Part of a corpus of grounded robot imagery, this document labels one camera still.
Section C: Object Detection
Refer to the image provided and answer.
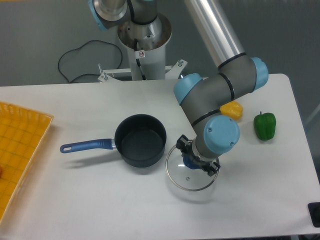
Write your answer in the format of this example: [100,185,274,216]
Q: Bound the glass lid blue knob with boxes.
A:
[164,145,221,192]

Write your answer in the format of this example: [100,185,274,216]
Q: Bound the green bell pepper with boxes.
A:
[253,112,277,141]

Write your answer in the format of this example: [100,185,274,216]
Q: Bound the black device at table corner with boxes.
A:
[307,202,320,228]

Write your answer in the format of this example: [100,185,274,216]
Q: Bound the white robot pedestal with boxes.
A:
[98,13,188,82]

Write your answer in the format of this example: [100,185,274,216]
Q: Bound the yellow bell pepper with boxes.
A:
[219,100,243,120]

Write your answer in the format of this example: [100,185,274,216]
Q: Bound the black cable on floor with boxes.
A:
[57,39,123,84]

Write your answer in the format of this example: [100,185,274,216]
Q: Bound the yellow woven tray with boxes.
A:
[0,101,54,220]

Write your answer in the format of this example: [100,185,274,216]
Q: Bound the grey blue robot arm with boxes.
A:
[88,0,269,176]

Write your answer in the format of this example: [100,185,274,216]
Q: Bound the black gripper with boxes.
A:
[176,134,221,177]

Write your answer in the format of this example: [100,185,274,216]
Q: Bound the dark saucepan blue handle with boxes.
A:
[60,114,167,168]

